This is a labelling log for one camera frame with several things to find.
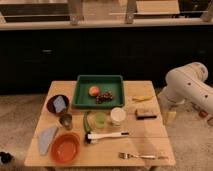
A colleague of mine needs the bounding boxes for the dark red grapes bunch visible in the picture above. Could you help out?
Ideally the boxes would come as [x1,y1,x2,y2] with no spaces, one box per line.
[96,91,113,104]

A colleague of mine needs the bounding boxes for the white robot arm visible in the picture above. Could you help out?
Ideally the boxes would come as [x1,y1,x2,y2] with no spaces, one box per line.
[158,62,213,125]

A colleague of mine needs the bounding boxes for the blue sponge in bowl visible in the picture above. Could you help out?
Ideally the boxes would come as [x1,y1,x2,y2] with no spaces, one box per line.
[53,96,66,113]

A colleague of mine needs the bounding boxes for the dark brown bowl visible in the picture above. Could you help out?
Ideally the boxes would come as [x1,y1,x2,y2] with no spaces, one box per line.
[46,94,69,115]

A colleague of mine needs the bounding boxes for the red plastic bowl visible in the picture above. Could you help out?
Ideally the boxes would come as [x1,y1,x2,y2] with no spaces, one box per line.
[50,132,80,165]

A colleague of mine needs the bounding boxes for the green plastic tray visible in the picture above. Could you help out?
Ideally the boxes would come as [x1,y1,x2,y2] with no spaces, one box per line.
[72,75,125,109]

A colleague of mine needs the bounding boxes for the orange peach fruit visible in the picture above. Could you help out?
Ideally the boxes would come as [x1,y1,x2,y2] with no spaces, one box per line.
[89,86,100,97]

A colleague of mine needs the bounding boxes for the white cylindrical container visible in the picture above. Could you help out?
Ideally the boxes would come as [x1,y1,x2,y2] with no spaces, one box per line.
[110,107,126,126]

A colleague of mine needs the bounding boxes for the light green plastic cup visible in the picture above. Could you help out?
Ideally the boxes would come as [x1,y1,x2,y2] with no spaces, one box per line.
[94,112,106,129]

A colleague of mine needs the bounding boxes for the yellow banana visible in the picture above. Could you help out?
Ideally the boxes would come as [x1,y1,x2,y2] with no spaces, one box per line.
[132,95,153,102]

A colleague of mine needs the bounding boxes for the tan sponge black base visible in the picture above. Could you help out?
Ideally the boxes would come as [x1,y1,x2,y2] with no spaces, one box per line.
[135,108,157,120]

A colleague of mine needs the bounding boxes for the green cucumber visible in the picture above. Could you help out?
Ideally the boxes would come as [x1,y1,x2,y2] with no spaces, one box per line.
[83,111,92,133]

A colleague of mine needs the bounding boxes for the small metal cup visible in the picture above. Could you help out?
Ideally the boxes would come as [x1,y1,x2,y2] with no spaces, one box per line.
[59,114,72,130]

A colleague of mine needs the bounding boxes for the wooden table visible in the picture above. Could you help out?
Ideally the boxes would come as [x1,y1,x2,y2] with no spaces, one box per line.
[24,81,176,168]

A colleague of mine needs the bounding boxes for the grey blue folded cloth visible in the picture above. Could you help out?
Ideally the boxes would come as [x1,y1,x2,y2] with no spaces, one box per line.
[38,125,58,155]

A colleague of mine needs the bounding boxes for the small items on floor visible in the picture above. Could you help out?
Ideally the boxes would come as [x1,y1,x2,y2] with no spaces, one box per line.
[192,104,213,127]

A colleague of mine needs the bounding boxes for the black object on floor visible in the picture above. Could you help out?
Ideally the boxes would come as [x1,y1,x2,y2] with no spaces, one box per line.
[0,151,13,164]

